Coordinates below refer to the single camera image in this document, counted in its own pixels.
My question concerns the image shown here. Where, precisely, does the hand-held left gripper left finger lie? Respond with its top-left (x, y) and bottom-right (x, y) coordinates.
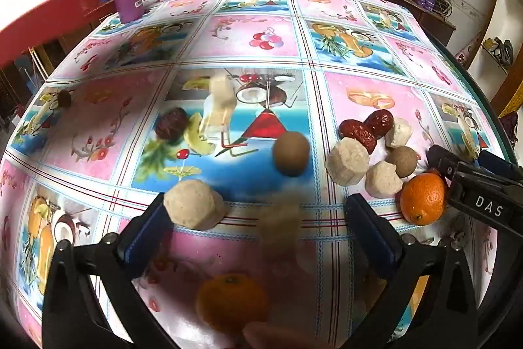
top-left (41, 193), bottom-right (180, 349)

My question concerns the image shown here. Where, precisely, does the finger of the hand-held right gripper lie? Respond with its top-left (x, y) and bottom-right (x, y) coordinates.
top-left (427, 145), bottom-right (464, 183)
top-left (477, 150), bottom-right (523, 187)

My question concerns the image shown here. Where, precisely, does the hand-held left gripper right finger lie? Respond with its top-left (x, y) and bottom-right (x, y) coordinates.
top-left (344, 194), bottom-right (479, 349)

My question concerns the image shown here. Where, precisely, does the orange tangerine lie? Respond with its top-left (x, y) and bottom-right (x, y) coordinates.
top-left (399, 172), bottom-right (447, 226)
top-left (195, 273), bottom-right (270, 335)

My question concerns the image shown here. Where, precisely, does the beige rough lump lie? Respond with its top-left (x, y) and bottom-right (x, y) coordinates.
top-left (365, 161), bottom-right (404, 199)
top-left (163, 179), bottom-right (227, 231)
top-left (326, 138), bottom-right (370, 186)
top-left (385, 118), bottom-right (414, 148)

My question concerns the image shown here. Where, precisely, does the red dried date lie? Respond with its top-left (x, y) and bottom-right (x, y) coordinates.
top-left (365, 109), bottom-right (395, 140)
top-left (339, 120), bottom-right (379, 155)

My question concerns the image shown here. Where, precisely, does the dark brown dried date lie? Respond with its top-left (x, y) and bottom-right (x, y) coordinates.
top-left (155, 108), bottom-right (189, 140)

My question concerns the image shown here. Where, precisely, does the printed fruit tablecloth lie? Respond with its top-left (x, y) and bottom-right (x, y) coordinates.
top-left (0, 0), bottom-right (511, 349)

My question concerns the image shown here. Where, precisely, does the red wooden furniture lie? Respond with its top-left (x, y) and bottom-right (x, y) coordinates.
top-left (0, 0), bottom-right (119, 67)

